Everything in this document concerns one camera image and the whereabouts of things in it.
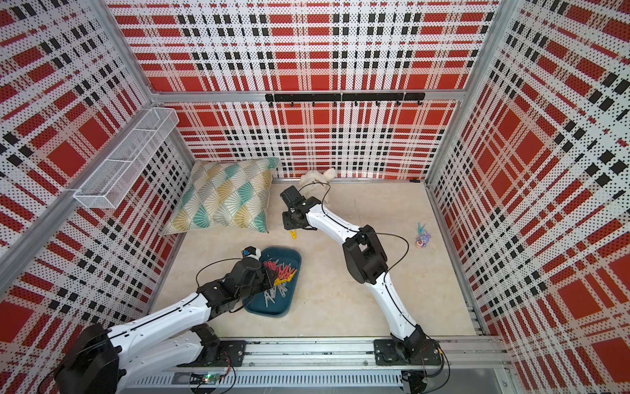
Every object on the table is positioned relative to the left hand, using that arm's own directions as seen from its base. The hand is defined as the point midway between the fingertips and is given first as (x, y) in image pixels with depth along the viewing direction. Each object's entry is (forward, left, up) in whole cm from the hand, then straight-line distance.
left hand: (279, 274), depth 85 cm
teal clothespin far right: (+23, -57, -6) cm, 61 cm away
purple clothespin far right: (+15, -54, -3) cm, 56 cm away
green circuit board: (-30, +19, -4) cm, 35 cm away
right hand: (+22, -3, +2) cm, 22 cm away
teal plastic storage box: (-10, -1, -3) cm, 11 cm away
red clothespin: (+2, +1, -2) cm, 3 cm away
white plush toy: (+42, -11, +4) cm, 43 cm away
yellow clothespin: (+20, -2, -5) cm, 20 cm away
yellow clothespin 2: (-2, +1, -2) cm, 3 cm away
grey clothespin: (-6, +3, -4) cm, 8 cm away
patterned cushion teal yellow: (+27, +23, +11) cm, 38 cm away
